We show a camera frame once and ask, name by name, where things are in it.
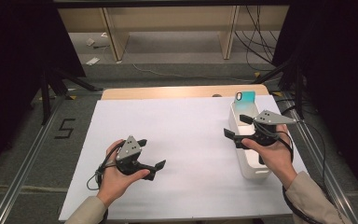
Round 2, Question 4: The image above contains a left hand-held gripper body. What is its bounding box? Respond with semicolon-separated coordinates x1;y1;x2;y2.
115;134;157;182

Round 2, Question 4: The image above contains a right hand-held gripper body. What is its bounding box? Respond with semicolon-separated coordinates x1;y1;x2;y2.
233;109;298;166

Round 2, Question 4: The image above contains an iridescent phone case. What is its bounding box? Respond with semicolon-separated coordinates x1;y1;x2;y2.
232;91;260;119

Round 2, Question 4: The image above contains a white plastic bin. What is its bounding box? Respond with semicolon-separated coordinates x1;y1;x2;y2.
228;100;274;181

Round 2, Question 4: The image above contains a person's left hand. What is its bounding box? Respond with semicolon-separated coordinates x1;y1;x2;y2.
95;138;152;208

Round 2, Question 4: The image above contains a person's right hand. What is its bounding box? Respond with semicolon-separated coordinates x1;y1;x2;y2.
241;123;298;190

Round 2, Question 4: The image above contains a white foam board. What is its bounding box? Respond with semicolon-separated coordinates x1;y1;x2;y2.
58;94;326;222

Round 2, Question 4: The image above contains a black metal stand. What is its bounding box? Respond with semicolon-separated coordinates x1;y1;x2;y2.
253;55;306;121
39;65;104;126

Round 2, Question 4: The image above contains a dark curtain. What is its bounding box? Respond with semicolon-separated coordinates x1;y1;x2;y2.
0;0;87;185
271;0;358;207

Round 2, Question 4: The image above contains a light wooden shelf unit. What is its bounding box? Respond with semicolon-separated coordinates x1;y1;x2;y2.
56;5;290;63

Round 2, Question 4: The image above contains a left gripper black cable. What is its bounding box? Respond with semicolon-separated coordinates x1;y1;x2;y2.
86;141;128;191

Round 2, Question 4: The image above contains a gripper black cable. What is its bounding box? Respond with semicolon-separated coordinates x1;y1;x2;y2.
86;141;128;191
254;120;324;224

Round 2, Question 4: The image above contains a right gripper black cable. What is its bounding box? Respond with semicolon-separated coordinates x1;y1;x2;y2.
254;120;324;224

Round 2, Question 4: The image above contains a thin black floor cable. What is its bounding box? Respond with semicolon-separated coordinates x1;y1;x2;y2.
283;104;328;189

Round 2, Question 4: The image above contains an aluminium floor rail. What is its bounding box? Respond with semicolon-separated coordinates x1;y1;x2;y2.
281;91;358;224
0;94;67;224

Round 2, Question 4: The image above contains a white floor cable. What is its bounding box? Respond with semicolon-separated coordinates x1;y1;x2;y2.
131;63;256;84

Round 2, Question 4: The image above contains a bundle of black cables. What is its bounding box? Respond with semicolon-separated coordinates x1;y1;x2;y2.
234;5;282;73

